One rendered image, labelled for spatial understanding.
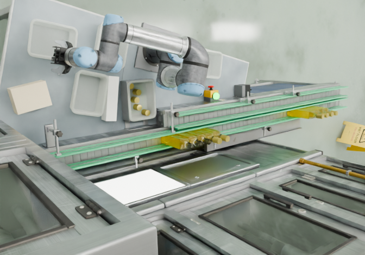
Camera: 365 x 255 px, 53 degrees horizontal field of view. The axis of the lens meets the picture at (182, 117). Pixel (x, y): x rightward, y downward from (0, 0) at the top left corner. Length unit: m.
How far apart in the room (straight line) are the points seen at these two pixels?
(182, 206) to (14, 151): 0.72
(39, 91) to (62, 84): 0.15
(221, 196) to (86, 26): 1.09
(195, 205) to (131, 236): 1.04
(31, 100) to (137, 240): 1.32
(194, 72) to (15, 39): 0.85
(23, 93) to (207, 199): 0.97
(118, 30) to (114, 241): 1.00
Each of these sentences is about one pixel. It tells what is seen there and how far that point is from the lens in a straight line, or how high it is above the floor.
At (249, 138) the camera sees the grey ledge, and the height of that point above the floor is 0.88.
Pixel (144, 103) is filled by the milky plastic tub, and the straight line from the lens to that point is 2.16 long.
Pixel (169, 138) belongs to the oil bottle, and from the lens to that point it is 2.04.
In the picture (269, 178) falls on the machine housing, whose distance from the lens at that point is 1.95.
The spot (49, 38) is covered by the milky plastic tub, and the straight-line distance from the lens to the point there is 1.95.
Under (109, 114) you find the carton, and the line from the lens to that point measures 2.02.
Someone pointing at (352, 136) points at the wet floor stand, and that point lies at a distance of 5.22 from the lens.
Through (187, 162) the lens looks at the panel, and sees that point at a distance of 2.08.
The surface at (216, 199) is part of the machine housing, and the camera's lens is 1.72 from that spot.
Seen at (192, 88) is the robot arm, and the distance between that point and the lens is 1.59.
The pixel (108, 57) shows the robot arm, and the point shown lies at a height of 1.30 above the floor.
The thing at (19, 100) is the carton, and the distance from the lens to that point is 1.85.
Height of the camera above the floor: 2.62
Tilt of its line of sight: 53 degrees down
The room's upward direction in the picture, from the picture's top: 103 degrees clockwise
